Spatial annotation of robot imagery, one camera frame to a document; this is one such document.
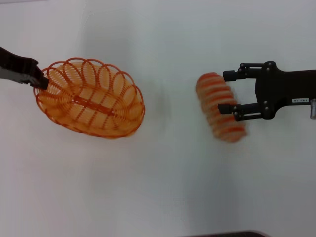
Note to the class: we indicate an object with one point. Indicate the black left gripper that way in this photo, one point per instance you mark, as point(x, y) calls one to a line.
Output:
point(17, 65)

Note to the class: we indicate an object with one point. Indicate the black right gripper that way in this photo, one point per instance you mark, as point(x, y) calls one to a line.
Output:
point(279, 86)

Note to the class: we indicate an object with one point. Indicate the long striped bread loaf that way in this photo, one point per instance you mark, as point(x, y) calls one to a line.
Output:
point(212, 93)

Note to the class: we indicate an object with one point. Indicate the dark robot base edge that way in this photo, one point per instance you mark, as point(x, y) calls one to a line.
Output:
point(234, 234)

